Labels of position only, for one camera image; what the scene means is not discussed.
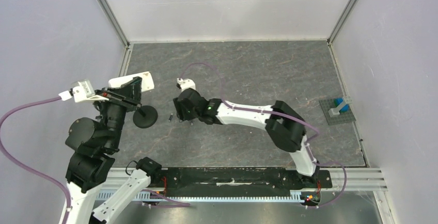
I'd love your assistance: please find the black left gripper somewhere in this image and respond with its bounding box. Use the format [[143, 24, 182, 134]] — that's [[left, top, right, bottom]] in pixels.
[[93, 75, 145, 149]]

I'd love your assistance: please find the red and white remote control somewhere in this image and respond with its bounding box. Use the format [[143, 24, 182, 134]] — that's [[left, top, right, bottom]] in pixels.
[[108, 71, 155, 92]]

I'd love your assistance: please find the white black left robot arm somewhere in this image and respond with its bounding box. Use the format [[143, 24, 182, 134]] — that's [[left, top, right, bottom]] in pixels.
[[60, 72, 162, 223]]

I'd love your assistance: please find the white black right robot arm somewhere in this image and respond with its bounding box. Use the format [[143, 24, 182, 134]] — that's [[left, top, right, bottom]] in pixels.
[[173, 88, 319, 187]]

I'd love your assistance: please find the black stand with pink knob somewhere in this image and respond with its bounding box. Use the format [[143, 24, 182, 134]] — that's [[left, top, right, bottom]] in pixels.
[[133, 105, 158, 129]]

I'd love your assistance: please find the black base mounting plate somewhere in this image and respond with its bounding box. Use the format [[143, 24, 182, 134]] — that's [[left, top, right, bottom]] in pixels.
[[149, 167, 333, 197]]

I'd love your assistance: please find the grey lego baseplate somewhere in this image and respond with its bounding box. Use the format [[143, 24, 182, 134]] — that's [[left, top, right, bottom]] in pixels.
[[319, 97, 356, 125]]

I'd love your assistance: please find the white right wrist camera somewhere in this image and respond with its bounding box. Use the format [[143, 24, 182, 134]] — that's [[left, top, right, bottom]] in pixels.
[[177, 78, 196, 92]]

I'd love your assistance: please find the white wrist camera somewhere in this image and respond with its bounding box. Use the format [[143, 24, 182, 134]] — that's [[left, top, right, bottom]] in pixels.
[[177, 78, 196, 92], [58, 79, 105, 103]]

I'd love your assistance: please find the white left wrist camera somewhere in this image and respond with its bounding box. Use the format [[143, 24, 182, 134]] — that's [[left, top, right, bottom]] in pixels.
[[58, 79, 105, 103]]

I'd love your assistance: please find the light blue toothed cable duct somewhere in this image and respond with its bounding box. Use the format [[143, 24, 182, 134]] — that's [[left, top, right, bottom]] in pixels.
[[99, 189, 304, 203]]

